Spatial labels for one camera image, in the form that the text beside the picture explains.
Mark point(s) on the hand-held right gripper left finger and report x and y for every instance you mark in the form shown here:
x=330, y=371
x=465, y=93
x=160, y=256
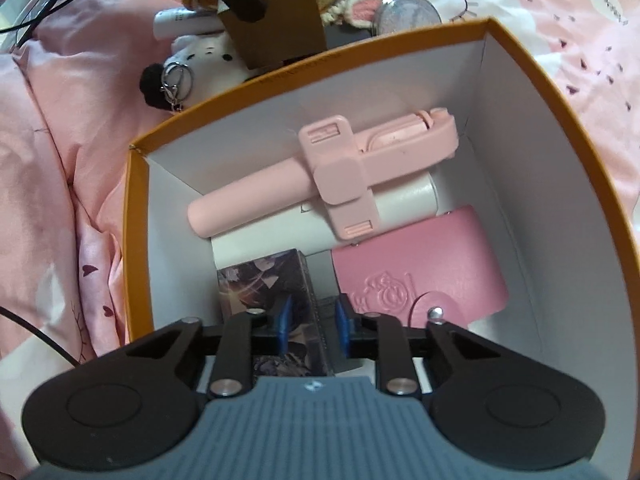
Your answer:
x=284, y=321

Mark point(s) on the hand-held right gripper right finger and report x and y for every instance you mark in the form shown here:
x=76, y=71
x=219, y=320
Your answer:
x=344, y=322

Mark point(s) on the dark printed card box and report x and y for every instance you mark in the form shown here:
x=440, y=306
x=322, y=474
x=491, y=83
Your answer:
x=250, y=285

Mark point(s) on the gold cardboard box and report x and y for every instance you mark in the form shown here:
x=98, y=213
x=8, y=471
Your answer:
x=285, y=25

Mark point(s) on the pink snap card wallet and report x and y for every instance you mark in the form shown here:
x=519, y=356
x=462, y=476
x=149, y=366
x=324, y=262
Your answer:
x=425, y=260

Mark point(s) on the pink selfie stick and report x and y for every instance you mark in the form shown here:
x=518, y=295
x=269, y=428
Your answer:
x=250, y=210

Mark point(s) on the white cylinder bottle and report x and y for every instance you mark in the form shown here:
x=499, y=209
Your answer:
x=400, y=200

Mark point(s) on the orange-edged white cardboard box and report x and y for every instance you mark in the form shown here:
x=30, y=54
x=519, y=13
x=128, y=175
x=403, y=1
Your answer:
x=500, y=160

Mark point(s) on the white cosmetic tube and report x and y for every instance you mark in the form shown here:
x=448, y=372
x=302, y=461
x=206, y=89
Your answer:
x=185, y=22

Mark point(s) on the pink heart print sheet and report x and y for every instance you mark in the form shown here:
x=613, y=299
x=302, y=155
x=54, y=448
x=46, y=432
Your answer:
x=60, y=160

